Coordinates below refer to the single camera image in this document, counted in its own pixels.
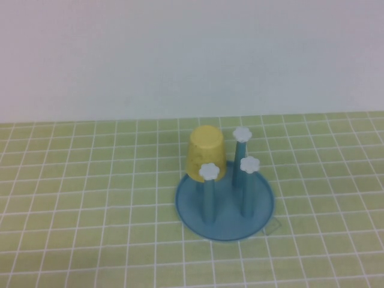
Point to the yellow plastic cup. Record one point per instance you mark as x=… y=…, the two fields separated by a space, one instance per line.
x=204 y=153

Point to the blue cup stand white knobs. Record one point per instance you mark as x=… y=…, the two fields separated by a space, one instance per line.
x=231 y=222

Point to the clear tape piece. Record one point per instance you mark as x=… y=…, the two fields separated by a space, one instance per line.
x=274 y=227

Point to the green checkered tablecloth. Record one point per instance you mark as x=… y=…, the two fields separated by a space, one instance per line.
x=60 y=180

